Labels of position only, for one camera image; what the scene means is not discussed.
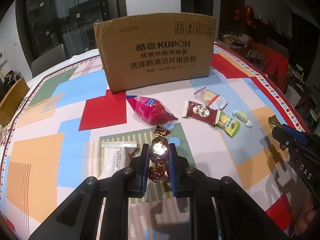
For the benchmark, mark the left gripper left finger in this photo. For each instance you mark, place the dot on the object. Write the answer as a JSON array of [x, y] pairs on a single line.
[[137, 182]]

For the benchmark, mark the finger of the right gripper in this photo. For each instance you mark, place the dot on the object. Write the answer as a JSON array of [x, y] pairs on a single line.
[[285, 135]]

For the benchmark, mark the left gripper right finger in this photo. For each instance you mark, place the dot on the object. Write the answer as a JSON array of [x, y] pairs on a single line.
[[177, 165]]

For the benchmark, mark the gold foil candy packet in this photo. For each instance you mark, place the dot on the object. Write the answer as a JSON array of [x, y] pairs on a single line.
[[274, 122]]

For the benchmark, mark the dark red foil candy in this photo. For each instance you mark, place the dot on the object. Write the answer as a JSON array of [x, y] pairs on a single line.
[[159, 155]]

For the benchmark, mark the white brown snack packet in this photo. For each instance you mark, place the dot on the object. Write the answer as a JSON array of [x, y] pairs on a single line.
[[117, 155]]

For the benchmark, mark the pale green candy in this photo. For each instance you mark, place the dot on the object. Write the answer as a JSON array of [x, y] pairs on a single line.
[[241, 115]]

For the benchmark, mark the green yellow snack packet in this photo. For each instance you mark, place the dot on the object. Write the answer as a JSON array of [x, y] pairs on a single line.
[[228, 124]]

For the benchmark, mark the dark red white snack packet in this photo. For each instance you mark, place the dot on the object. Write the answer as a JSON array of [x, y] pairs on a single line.
[[200, 112]]

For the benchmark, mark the clear yellow cracker packet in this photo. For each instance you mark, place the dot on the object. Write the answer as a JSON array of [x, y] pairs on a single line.
[[210, 99]]

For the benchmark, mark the person right hand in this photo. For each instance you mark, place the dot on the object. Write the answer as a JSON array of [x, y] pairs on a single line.
[[305, 217]]

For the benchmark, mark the colourful patterned tablecloth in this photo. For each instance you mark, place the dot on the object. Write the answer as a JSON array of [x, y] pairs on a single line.
[[54, 141]]

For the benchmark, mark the red blue snack bag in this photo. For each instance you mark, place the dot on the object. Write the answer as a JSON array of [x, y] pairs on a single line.
[[150, 110]]

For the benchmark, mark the red wooden chair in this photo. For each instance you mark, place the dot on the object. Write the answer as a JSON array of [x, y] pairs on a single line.
[[274, 64]]

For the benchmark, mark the brown cardboard box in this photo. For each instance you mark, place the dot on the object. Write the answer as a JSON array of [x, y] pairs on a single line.
[[144, 50]]

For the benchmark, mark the red heart balloons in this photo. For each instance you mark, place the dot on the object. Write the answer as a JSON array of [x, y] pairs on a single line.
[[246, 14]]

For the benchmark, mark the grey chair left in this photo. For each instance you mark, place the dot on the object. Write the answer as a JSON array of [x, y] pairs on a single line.
[[49, 59]]

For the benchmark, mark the black framed glass door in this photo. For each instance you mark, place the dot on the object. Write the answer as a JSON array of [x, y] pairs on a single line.
[[45, 24]]

